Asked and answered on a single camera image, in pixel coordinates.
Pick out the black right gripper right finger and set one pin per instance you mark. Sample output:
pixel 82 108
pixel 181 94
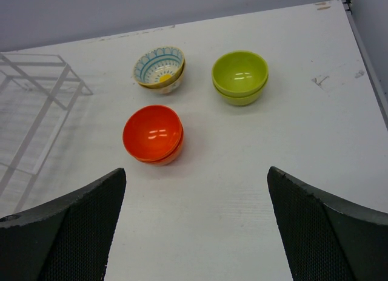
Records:
pixel 326 237

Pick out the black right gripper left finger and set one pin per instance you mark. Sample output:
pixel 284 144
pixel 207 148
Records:
pixel 68 238

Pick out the orange bowl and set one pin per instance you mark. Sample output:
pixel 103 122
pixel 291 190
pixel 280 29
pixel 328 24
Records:
pixel 152 133
pixel 170 157

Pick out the lime green bowl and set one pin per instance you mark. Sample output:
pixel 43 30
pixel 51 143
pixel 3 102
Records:
pixel 239 73
pixel 242 101

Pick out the floral patterned white bowl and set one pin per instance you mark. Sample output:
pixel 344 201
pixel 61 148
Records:
pixel 168 88

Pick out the yellow dotted white bowl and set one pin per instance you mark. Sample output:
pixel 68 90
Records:
pixel 159 67

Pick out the white wire dish rack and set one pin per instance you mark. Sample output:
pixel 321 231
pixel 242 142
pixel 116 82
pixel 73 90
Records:
pixel 38 92

